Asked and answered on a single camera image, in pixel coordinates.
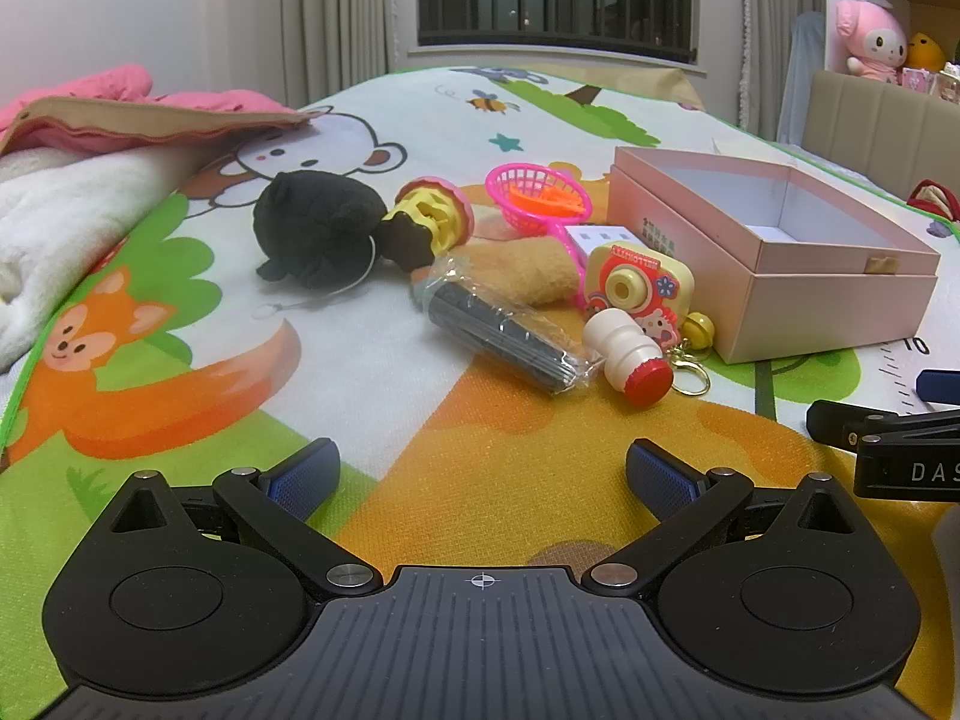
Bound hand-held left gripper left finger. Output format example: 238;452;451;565
105;437;385;599

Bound bag of black sticks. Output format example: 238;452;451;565
424;255;602;395

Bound white fluffy blanket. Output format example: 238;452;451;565
0;146;220;377

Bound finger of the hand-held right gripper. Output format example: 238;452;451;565
916;370;960;404
806;400;960;452

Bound pink cardboard box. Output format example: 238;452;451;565
606;146;942;365

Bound yellow camera toy keychain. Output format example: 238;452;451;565
583;242;682;350

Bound gold key ring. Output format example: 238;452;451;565
670;341;712;397

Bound yellow pink donut toy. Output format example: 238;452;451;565
379;176;475;271

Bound white bottle red cap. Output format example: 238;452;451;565
583;307;674;410

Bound red white cloth item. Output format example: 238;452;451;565
907;178;960;223

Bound pink quilted cloth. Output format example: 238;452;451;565
0;64;290;155

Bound beige padded headboard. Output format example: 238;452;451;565
801;70;960;205

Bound beige cloth pink trim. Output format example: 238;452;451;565
0;96;321;160

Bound orange toy piece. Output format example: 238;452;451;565
514;184;584;224

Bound small pink boxes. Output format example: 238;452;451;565
900;64;960;104

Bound black plush toy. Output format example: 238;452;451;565
251;170;391;292

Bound white curtain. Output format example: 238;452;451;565
298;0;392;104
694;0;827;147

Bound animal printed play mat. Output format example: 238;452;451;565
0;64;960;720

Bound tan plush toy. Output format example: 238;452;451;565
409;232;586;310

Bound pink rabbit plush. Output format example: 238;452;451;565
835;0;913;83

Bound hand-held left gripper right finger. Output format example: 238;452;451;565
583;439;863;601

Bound yellow plush toy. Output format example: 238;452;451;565
905;31;948;73

